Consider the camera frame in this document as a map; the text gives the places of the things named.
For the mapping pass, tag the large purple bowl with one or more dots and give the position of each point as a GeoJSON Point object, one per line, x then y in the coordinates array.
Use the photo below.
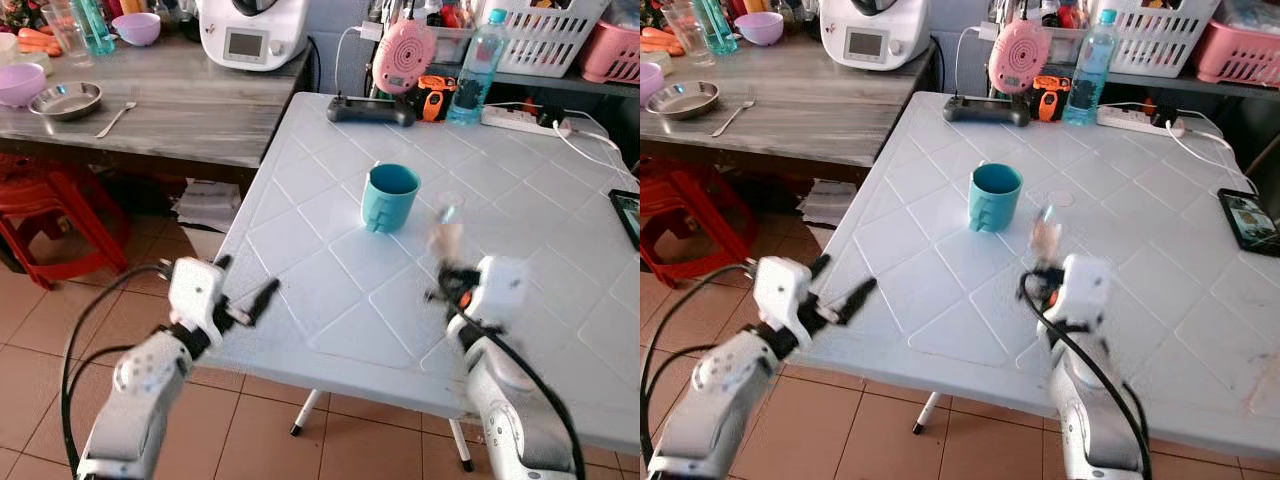
{"type": "Point", "coordinates": [20, 85]}
{"type": "Point", "coordinates": [650, 83]}

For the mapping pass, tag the white kitchen appliance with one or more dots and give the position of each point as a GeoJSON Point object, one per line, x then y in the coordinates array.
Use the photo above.
{"type": "Point", "coordinates": [875, 35]}
{"type": "Point", "coordinates": [255, 35]}

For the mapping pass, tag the red plastic stool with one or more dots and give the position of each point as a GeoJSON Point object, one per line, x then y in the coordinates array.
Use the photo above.
{"type": "Point", "coordinates": [690, 210]}
{"type": "Point", "coordinates": [55, 210]}

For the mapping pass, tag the small purple bowl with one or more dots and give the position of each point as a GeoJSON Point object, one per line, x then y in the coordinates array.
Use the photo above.
{"type": "Point", "coordinates": [137, 30]}
{"type": "Point", "coordinates": [760, 30]}

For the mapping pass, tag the clear blue-capped water bottle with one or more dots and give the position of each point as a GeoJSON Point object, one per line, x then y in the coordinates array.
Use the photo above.
{"type": "Point", "coordinates": [1090, 70]}
{"type": "Point", "coordinates": [476, 70]}

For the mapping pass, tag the clear drinking glass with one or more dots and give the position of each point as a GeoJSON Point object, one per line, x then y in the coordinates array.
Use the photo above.
{"type": "Point", "coordinates": [68, 35]}
{"type": "Point", "coordinates": [688, 32]}

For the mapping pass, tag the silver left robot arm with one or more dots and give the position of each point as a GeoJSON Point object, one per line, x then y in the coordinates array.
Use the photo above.
{"type": "Point", "coordinates": [715, 400]}
{"type": "Point", "coordinates": [140, 400]}

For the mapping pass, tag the pink plastic basket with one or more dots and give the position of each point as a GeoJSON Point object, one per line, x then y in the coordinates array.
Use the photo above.
{"type": "Point", "coordinates": [1240, 55]}
{"type": "Point", "coordinates": [612, 55]}

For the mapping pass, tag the black handheld controller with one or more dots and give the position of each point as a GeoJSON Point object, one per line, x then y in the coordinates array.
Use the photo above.
{"type": "Point", "coordinates": [370, 111]}
{"type": "Point", "coordinates": [986, 110]}

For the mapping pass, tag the white power strip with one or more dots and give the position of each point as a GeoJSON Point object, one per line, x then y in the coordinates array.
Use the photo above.
{"type": "Point", "coordinates": [1130, 121]}
{"type": "Point", "coordinates": [515, 122]}

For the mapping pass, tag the white plastic basket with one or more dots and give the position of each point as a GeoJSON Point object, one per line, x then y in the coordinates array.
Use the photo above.
{"type": "Point", "coordinates": [1160, 38]}
{"type": "Point", "coordinates": [545, 38]}

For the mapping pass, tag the teal glass bottle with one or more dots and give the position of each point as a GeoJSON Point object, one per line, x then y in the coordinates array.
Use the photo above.
{"type": "Point", "coordinates": [95, 30]}
{"type": "Point", "coordinates": [716, 30]}

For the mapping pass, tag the black plug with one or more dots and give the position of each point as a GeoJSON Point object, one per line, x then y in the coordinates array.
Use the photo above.
{"type": "Point", "coordinates": [549, 114]}
{"type": "Point", "coordinates": [1164, 115]}

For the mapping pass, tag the round metal plate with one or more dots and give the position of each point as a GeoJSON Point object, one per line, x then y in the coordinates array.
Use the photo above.
{"type": "Point", "coordinates": [66, 101]}
{"type": "Point", "coordinates": [696, 100]}

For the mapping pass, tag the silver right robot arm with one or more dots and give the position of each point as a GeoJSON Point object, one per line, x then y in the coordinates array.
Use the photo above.
{"type": "Point", "coordinates": [510, 400]}
{"type": "Point", "coordinates": [1090, 410]}

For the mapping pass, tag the pink round speaker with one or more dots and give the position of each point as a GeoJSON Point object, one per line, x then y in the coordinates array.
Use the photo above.
{"type": "Point", "coordinates": [404, 57]}
{"type": "Point", "coordinates": [1018, 57]}

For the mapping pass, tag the grey wooden counter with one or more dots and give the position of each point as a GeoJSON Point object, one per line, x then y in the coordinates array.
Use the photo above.
{"type": "Point", "coordinates": [830, 110]}
{"type": "Point", "coordinates": [200, 110]}

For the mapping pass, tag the orange and black gadget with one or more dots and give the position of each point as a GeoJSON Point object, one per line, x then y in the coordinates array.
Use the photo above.
{"type": "Point", "coordinates": [1050, 100]}
{"type": "Point", "coordinates": [435, 100]}

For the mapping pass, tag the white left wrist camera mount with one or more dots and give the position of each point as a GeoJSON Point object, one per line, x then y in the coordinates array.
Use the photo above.
{"type": "Point", "coordinates": [780, 290]}
{"type": "Point", "coordinates": [193, 290]}

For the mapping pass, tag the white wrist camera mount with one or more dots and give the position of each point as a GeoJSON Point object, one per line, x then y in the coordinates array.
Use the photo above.
{"type": "Point", "coordinates": [193, 290]}
{"type": "Point", "coordinates": [500, 288]}
{"type": "Point", "coordinates": [780, 290]}
{"type": "Point", "coordinates": [1088, 288]}

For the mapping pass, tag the teal mug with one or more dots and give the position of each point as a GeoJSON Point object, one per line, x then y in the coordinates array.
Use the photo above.
{"type": "Point", "coordinates": [994, 200]}
{"type": "Point", "coordinates": [390, 200]}

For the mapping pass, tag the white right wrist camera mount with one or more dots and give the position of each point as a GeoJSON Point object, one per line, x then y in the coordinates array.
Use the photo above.
{"type": "Point", "coordinates": [500, 288]}
{"type": "Point", "coordinates": [1088, 288]}

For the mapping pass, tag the black tablet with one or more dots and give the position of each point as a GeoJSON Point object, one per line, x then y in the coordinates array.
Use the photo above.
{"type": "Point", "coordinates": [1248, 220]}
{"type": "Point", "coordinates": [628, 215]}

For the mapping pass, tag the stack of white papers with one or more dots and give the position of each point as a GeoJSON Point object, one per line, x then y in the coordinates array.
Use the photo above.
{"type": "Point", "coordinates": [208, 207]}
{"type": "Point", "coordinates": [828, 205]}

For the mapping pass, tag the orange carrots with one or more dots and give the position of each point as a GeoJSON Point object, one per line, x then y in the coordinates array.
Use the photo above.
{"type": "Point", "coordinates": [660, 42]}
{"type": "Point", "coordinates": [40, 42]}

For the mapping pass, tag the white table leg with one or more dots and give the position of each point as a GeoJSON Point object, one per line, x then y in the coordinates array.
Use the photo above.
{"type": "Point", "coordinates": [461, 445]}
{"type": "Point", "coordinates": [305, 412]}
{"type": "Point", "coordinates": [927, 412]}

